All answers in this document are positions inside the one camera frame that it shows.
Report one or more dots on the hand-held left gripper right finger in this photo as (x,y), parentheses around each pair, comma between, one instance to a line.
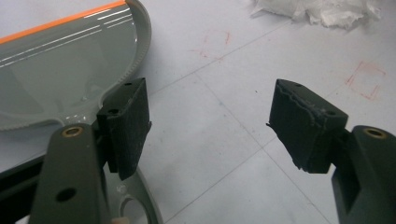
(305,130)

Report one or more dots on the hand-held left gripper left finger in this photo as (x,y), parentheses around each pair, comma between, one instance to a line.
(124,130)

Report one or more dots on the grey dustpan with orange edge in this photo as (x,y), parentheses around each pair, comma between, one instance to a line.
(62,65)

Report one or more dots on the pile of white paper scraps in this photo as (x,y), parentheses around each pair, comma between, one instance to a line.
(317,11)

